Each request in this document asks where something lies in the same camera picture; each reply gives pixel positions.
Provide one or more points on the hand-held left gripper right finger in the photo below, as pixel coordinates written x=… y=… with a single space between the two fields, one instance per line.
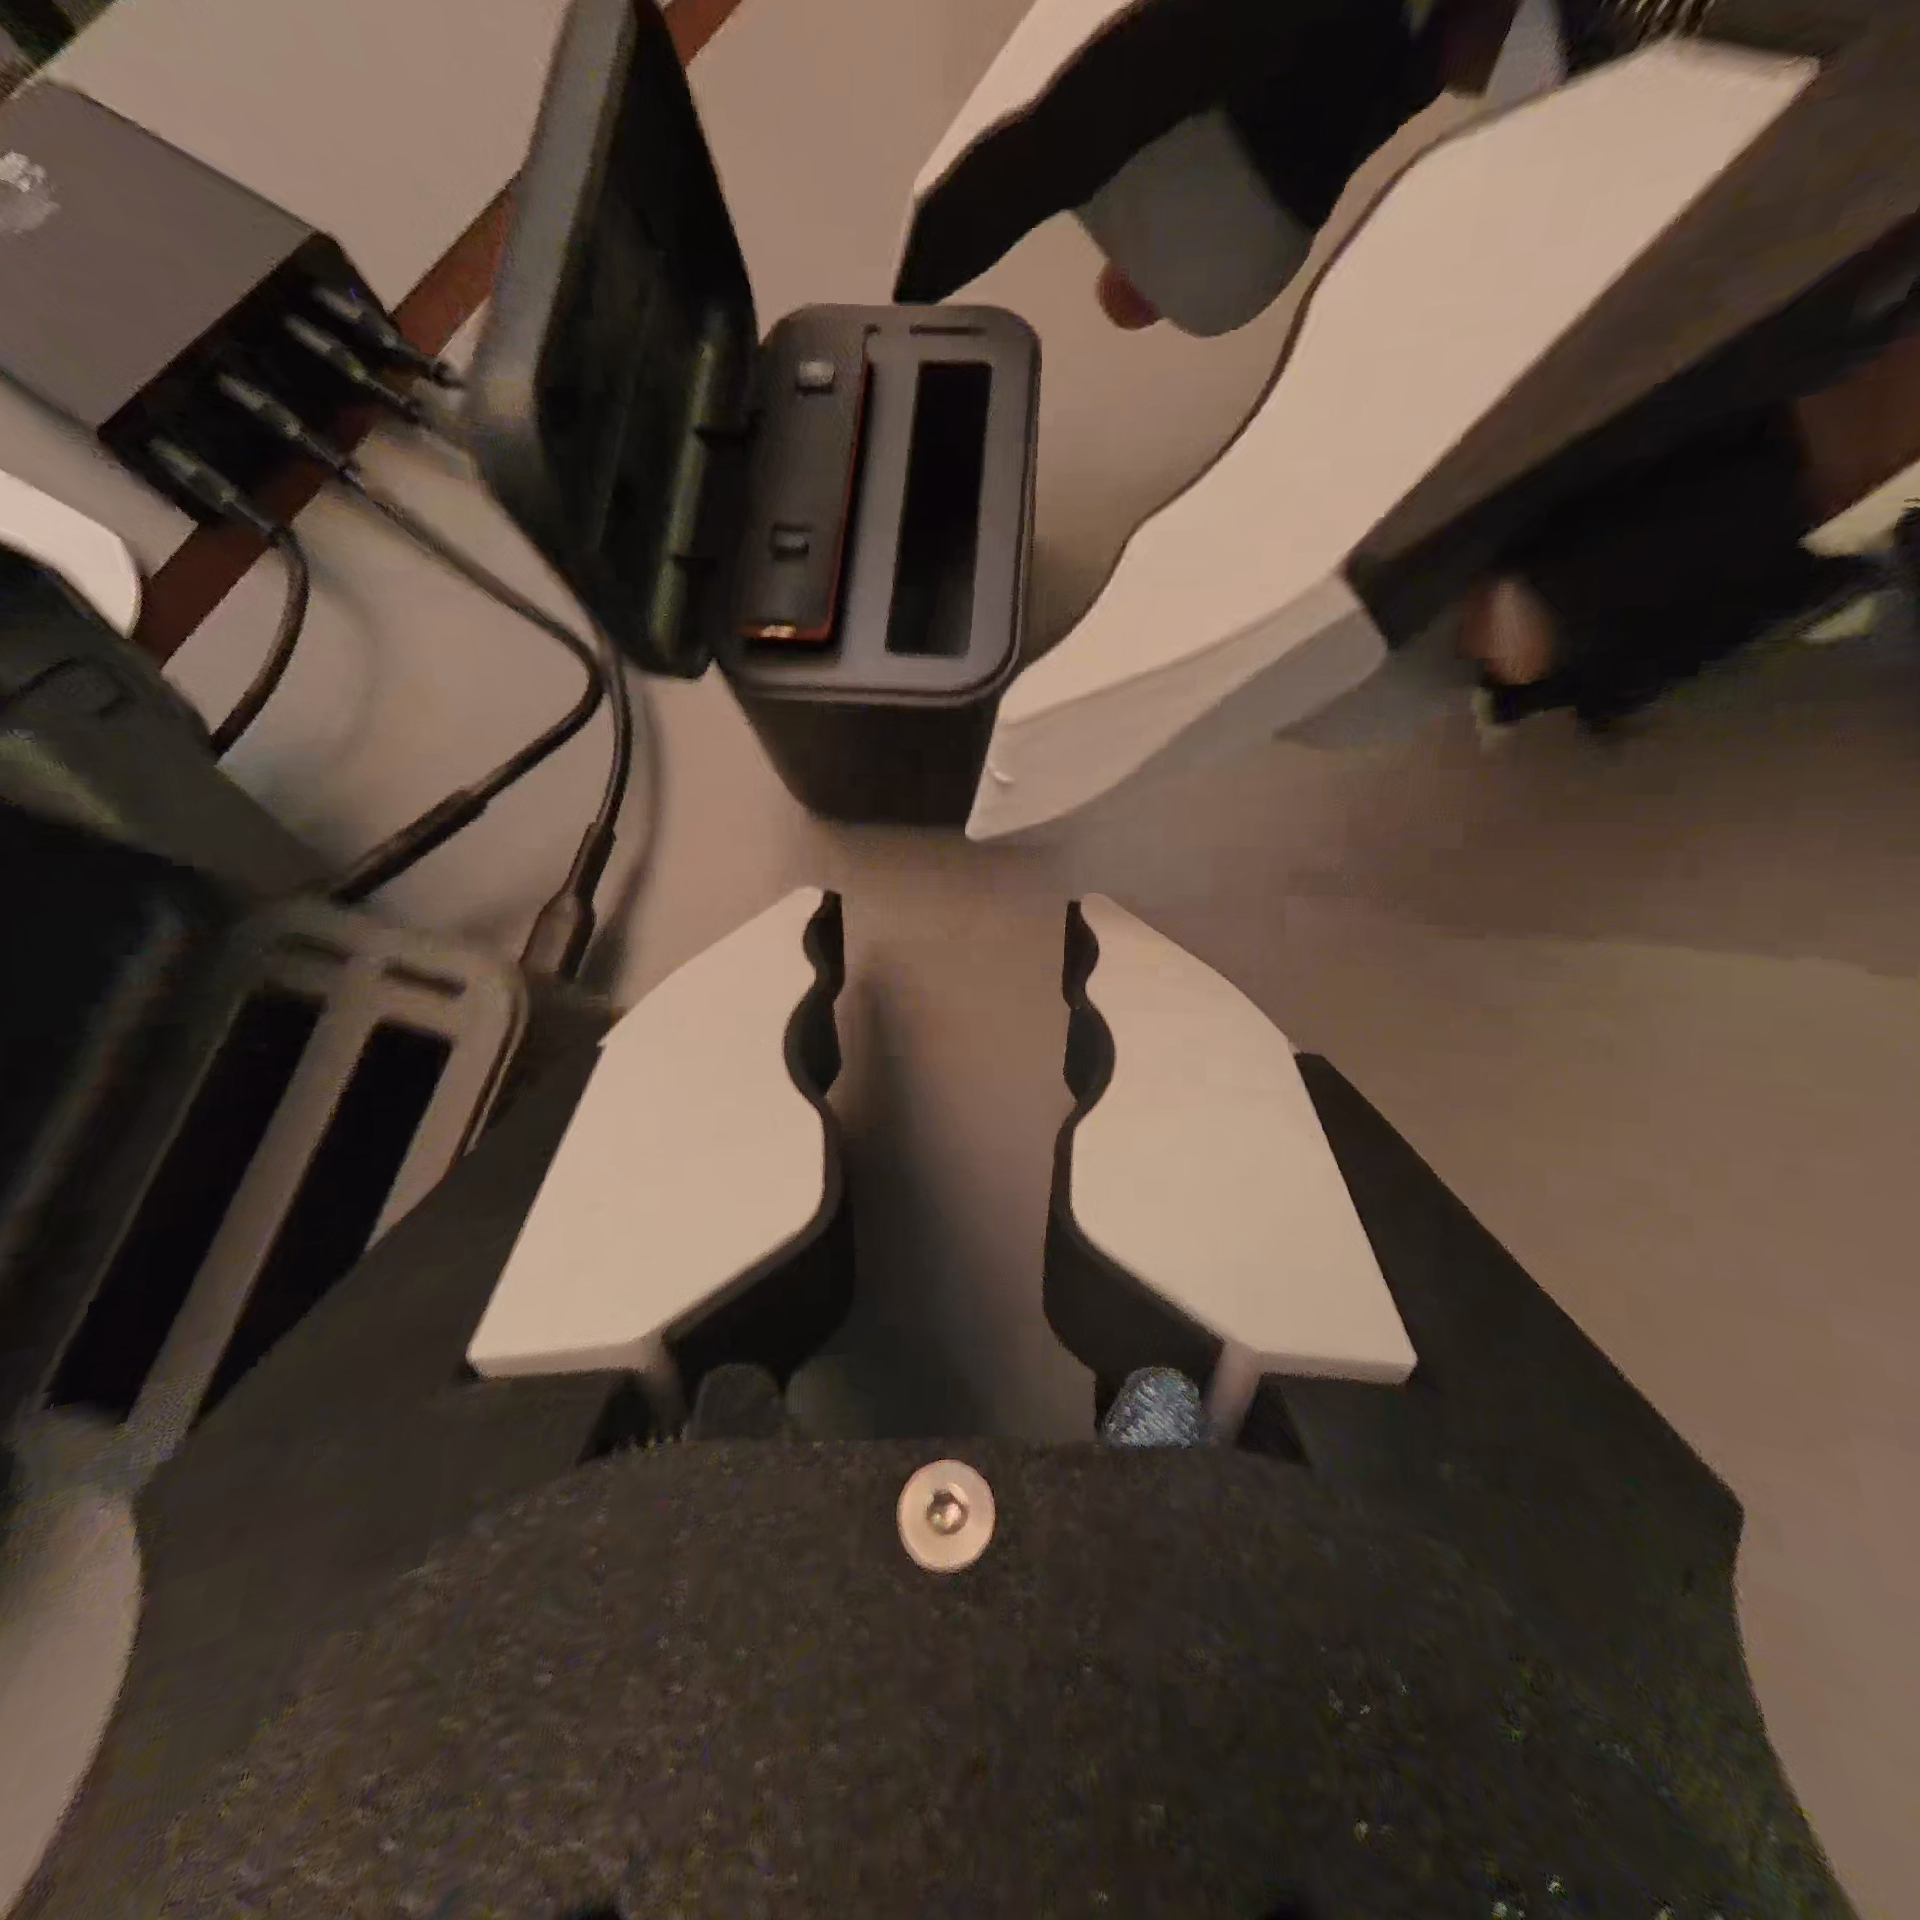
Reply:
x=1231 y=1202

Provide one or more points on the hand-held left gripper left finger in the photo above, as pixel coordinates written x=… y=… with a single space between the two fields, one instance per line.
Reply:
x=660 y=1202

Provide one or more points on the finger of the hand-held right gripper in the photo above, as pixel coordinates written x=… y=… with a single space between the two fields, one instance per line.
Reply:
x=990 y=92
x=1352 y=421

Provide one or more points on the black camera battery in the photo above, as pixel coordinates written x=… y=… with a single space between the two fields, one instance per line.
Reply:
x=806 y=481

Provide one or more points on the black battery charging case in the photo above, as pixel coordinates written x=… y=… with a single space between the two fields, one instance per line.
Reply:
x=121 y=901
x=902 y=722

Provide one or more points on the black multi-port power hub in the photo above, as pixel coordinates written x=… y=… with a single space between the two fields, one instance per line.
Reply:
x=121 y=241

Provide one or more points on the white stand base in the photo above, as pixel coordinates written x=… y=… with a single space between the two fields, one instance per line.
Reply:
x=46 y=557

